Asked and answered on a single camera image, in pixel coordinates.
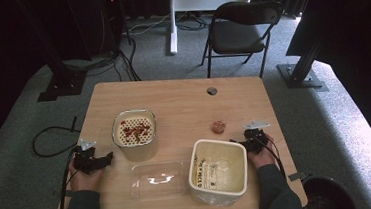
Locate black round bucket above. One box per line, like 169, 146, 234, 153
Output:
301, 173, 357, 209

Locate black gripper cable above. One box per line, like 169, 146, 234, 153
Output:
259, 134, 287, 181
49, 149, 82, 209

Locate red food scraps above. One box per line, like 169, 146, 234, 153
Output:
120, 117, 152, 144

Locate person's right hand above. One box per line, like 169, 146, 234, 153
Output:
245, 133, 280, 172

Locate black looped floor cable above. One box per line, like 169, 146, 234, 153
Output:
29, 116, 84, 160

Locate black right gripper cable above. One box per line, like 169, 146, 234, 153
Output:
259, 134, 287, 181

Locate grey tape strip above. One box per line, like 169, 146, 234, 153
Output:
286, 171, 309, 183

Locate black metal stand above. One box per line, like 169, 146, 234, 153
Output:
273, 22, 330, 95
14, 0, 90, 104

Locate black folding chair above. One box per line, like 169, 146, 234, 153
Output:
195, 0, 290, 83

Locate bundle of floor cables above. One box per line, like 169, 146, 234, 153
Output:
59, 2, 212, 88

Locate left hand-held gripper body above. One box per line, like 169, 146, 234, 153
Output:
71, 136, 111, 176

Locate person's left hand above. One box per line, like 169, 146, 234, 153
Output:
66, 156, 107, 195

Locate cream perforated strainer insert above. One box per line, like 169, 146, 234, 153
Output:
113, 115, 155, 148

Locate light wooden table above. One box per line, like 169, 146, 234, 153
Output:
45, 67, 309, 209

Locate clear plastic lid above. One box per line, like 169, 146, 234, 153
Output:
128, 159, 189, 202

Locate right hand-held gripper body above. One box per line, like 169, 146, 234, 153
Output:
240, 119, 274, 156

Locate white square bin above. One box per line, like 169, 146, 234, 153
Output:
184, 135, 251, 209

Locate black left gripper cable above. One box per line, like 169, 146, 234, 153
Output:
49, 149, 82, 209

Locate white desk frame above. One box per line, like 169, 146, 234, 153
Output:
164, 0, 261, 56

